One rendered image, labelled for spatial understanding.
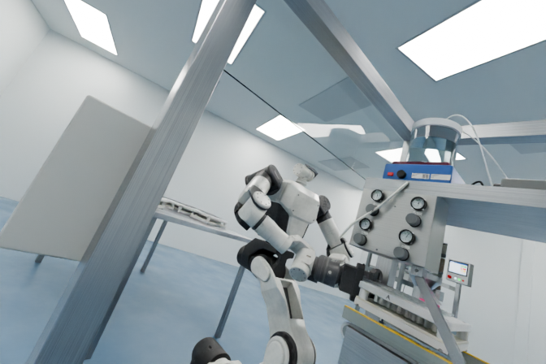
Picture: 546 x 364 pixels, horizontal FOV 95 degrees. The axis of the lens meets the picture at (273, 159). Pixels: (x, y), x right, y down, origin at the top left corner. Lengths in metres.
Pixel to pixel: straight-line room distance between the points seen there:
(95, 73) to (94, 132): 5.48
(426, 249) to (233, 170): 5.19
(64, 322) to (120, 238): 0.13
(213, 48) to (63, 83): 5.52
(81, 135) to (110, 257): 0.21
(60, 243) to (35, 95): 5.55
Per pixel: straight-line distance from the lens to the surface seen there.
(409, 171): 0.91
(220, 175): 5.66
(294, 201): 1.19
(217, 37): 0.57
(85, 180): 0.53
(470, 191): 0.80
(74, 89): 5.94
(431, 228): 0.79
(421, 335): 0.86
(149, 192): 0.48
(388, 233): 0.82
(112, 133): 0.53
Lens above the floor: 0.96
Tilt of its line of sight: 15 degrees up
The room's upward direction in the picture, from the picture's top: 20 degrees clockwise
